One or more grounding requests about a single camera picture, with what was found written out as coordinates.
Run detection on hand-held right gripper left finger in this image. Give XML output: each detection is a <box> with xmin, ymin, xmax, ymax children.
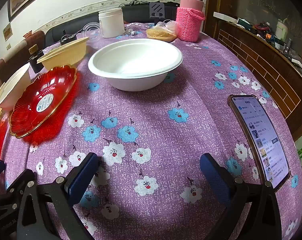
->
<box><xmin>16</xmin><ymin>152</ymin><xmax>99</xmax><ymax>240</ymax></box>

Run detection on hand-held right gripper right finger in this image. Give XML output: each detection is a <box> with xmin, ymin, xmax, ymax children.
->
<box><xmin>200</xmin><ymin>153</ymin><xmax>283</xmax><ymax>240</ymax></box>

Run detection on white bowl with cream rim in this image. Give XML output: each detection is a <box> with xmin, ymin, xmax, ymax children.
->
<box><xmin>0</xmin><ymin>62</ymin><xmax>32</xmax><ymax>113</ymax></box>

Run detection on large white bowl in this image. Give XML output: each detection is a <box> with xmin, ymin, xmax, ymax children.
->
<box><xmin>88</xmin><ymin>38</ymin><xmax>183</xmax><ymax>92</ymax></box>

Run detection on smartphone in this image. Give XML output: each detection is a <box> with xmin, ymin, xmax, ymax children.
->
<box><xmin>227</xmin><ymin>94</ymin><xmax>291</xmax><ymax>193</ymax></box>

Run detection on purple floral tablecloth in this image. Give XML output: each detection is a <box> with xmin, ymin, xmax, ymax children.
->
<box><xmin>1</xmin><ymin>21</ymin><xmax>302</xmax><ymax>240</ymax></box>

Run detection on dark cup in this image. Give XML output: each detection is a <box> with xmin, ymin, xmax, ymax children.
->
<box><xmin>29</xmin><ymin>44</ymin><xmax>44</xmax><ymax>73</ymax></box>

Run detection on brown sofa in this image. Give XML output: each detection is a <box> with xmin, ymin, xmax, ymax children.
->
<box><xmin>0</xmin><ymin>30</ymin><xmax>45</xmax><ymax>85</ymax></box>

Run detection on brick pattern wooden counter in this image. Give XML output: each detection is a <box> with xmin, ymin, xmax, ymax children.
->
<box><xmin>217</xmin><ymin>20</ymin><xmax>302</xmax><ymax>140</ymax></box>

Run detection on beige plastic bowl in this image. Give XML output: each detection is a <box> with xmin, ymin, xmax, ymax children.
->
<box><xmin>37</xmin><ymin>37</ymin><xmax>90</xmax><ymax>70</ymax></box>

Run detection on black leather sofa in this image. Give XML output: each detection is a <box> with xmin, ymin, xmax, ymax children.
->
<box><xmin>45</xmin><ymin>4</ymin><xmax>181</xmax><ymax>47</ymax></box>

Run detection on plastic bag of food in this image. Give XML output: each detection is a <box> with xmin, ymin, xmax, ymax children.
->
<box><xmin>146</xmin><ymin>21</ymin><xmax>178</xmax><ymax>42</ymax></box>

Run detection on white plastic jar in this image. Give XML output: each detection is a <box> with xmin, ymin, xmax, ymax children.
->
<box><xmin>98</xmin><ymin>7</ymin><xmax>126</xmax><ymax>39</ymax></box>

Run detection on pink bottle with knitted sleeve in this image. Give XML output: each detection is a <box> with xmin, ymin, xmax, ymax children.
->
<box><xmin>176</xmin><ymin>0</ymin><xmax>206</xmax><ymax>42</ymax></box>

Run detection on white kettle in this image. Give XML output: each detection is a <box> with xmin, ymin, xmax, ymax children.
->
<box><xmin>276</xmin><ymin>20</ymin><xmax>287</xmax><ymax>40</ymax></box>

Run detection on white box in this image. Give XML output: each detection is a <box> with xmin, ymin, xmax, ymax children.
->
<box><xmin>213</xmin><ymin>12</ymin><xmax>237</xmax><ymax>22</ymax></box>

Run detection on grey phone stand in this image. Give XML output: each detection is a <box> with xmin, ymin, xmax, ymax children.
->
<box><xmin>149</xmin><ymin>2</ymin><xmax>166</xmax><ymax>23</ymax></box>

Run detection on small wall plaque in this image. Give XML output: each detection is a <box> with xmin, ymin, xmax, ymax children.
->
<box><xmin>2</xmin><ymin>22</ymin><xmax>13</xmax><ymax>40</ymax></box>

